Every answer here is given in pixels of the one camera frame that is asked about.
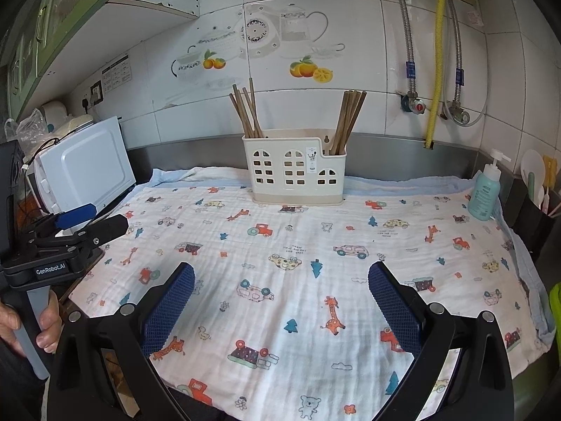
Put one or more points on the white microwave oven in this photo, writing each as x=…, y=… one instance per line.
x=87, y=162

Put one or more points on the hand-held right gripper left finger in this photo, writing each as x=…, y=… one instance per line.
x=168, y=311

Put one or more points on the set of wooden chopsticks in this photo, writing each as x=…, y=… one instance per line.
x=347, y=118

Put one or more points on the teal soap pump bottle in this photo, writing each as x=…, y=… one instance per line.
x=484, y=197

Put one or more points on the pink wall label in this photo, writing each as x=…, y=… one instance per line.
x=474, y=17

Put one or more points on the cream plastic cutlery holder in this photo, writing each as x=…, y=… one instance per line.
x=271, y=142

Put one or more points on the white silicone spatula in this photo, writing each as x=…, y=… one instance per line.
x=532, y=166

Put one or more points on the green wall cabinet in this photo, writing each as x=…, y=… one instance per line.
x=65, y=8

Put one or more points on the white rounded appliance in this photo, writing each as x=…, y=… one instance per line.
x=52, y=112

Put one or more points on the dark wall switch socket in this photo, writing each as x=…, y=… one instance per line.
x=96, y=93

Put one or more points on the chrome angle valve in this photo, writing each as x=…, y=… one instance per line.
x=460, y=116

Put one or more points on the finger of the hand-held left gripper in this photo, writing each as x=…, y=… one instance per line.
x=105, y=230
x=76, y=215

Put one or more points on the white wall socket with plug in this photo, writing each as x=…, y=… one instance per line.
x=85, y=105

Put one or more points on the black utensil container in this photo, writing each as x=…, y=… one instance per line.
x=532, y=228

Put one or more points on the pink kitchen utensil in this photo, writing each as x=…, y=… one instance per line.
x=547, y=199

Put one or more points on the printed wall label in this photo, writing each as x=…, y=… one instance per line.
x=116, y=73

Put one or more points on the person's left hand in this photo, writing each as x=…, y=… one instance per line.
x=50, y=324

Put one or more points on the person's left forearm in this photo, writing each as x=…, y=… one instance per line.
x=17, y=386

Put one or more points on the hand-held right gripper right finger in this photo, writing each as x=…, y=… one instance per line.
x=394, y=311

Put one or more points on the yellow kitchen utensil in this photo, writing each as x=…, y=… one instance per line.
x=550, y=171

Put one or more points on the clear plastic bag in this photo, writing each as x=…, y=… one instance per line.
x=24, y=127

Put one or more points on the printed white muslin cloth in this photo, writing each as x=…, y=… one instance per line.
x=307, y=228

